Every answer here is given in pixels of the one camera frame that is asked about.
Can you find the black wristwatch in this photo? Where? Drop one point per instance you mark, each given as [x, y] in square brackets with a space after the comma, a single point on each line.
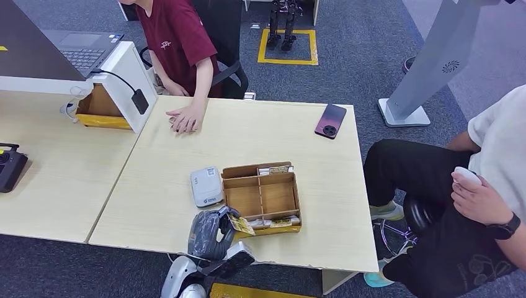
[503, 228]

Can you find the black controller device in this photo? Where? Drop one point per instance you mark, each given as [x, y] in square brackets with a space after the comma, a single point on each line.
[10, 166]

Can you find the small black humanoid robot legs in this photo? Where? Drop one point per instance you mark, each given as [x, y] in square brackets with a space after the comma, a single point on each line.
[274, 26]

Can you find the small white floor box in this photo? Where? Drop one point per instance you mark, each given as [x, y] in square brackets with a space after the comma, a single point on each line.
[249, 96]

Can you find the dark grey laptop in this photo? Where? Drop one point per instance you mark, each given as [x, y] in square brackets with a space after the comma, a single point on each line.
[37, 51]

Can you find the person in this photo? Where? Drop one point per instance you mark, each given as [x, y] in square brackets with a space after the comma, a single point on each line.
[176, 41]
[493, 156]

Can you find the person's right hand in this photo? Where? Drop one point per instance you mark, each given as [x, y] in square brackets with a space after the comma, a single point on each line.
[176, 89]

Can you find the white card reader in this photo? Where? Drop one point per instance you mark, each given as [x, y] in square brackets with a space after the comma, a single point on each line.
[206, 187]

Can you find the maroon smartphone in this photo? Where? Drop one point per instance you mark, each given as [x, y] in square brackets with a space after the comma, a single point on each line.
[330, 120]

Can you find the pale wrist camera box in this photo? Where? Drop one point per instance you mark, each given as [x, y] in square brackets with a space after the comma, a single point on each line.
[240, 251]

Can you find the teal and white shoe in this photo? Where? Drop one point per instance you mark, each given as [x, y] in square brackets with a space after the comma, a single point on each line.
[376, 279]

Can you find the person's left hand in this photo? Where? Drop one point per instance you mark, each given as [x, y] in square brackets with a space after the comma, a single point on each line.
[481, 201]
[187, 119]

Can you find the person's left forearm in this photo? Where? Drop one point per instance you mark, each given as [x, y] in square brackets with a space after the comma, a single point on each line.
[204, 82]
[515, 251]

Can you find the grey kiosk stand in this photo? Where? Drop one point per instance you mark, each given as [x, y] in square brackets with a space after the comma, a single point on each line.
[435, 57]

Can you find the person's right forearm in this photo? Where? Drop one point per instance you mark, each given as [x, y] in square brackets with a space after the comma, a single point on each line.
[463, 142]
[159, 70]

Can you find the cardboard box with yellow tape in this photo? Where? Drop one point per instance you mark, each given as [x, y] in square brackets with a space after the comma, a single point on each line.
[100, 109]

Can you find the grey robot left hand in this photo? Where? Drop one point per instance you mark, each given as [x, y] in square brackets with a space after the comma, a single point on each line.
[207, 236]

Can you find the small white handheld device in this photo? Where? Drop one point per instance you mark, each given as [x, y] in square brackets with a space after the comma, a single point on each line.
[466, 173]

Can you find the black office chair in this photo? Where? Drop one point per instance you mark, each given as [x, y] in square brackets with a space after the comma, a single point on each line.
[226, 33]

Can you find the wooden compartment organizer box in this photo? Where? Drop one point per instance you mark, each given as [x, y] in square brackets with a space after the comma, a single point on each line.
[246, 197]

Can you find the dark shoe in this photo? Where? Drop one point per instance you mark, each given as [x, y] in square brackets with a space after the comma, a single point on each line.
[409, 65]

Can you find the stack of key cards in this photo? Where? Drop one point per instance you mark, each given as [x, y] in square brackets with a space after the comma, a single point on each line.
[277, 169]
[279, 222]

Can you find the white desk riser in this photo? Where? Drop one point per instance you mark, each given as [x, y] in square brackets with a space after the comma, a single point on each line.
[125, 78]

